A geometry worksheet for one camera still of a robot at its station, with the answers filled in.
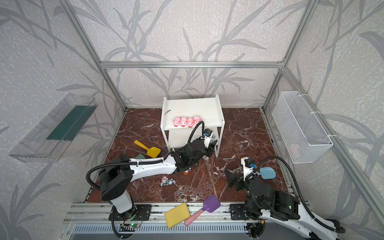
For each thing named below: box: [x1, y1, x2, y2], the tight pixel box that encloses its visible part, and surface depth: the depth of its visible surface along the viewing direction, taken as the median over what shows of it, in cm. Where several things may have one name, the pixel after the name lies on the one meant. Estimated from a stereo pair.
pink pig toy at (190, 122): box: [186, 117, 194, 129], surface depth 68 cm
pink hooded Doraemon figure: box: [159, 176, 169, 187], surface depth 84 cm
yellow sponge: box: [164, 202, 191, 229], surface depth 73 cm
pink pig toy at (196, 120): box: [193, 115, 202, 126], surface depth 69 cm
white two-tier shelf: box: [160, 94, 225, 158], surface depth 75 cm
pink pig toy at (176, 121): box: [173, 116, 181, 127], surface depth 68 cm
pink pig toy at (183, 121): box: [180, 116, 187, 128], surface depth 68 cm
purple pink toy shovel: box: [184, 194, 221, 227], surface depth 76 cm
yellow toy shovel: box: [134, 140, 161, 158], surface depth 98 cm
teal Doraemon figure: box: [166, 178, 176, 186], surface depth 84 cm
